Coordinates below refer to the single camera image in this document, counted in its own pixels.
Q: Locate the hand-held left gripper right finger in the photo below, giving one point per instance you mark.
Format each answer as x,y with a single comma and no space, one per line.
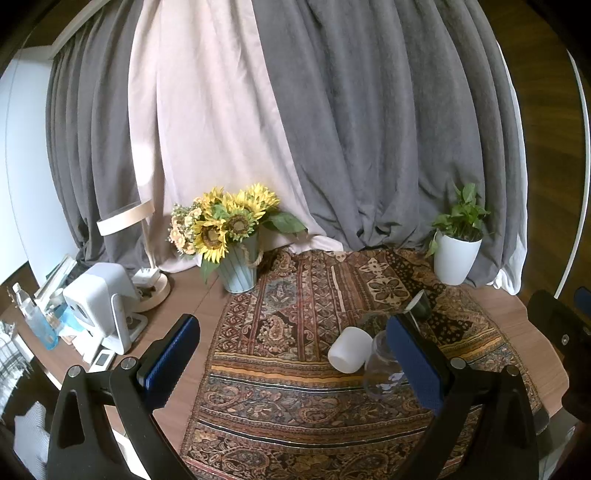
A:
415,364

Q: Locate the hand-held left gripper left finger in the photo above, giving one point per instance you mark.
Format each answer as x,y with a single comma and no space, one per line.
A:
170,357

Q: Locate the white cup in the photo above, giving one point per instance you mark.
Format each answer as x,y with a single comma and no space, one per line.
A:
349,348

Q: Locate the clear glass cup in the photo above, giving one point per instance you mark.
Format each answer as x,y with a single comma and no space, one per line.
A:
379,374

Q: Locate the dark cup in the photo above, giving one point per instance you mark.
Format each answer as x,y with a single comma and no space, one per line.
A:
421,305

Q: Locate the small white display device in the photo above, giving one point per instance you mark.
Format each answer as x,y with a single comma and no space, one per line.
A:
101,361

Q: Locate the white power adapter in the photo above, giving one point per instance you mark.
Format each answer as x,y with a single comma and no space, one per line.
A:
147,278

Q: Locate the white projector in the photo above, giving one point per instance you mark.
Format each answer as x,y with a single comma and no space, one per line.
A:
99,286

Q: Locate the pale blue metal bucket vase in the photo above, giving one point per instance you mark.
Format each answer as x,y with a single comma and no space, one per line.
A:
239,272

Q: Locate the white plant pot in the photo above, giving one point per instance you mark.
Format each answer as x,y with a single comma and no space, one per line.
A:
455,258

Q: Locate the patterned paisley table cloth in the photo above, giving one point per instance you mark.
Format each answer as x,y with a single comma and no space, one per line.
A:
286,406

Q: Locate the clear bottle with blue liquid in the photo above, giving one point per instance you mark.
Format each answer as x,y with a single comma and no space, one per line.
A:
40,328

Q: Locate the black chair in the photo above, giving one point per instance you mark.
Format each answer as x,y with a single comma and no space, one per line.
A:
554,323

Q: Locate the sunflower bouquet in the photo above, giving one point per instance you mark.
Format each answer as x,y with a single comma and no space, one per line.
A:
224,221

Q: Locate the white desk lamp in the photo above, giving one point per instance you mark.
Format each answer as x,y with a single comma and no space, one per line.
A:
123,218

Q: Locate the green potted plant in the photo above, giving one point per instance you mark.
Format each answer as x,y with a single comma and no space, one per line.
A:
461,217

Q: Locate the pale pink curtain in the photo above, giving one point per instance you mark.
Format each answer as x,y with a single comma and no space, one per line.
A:
198,115

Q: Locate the grey curtain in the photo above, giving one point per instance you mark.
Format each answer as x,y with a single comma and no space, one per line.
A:
369,115

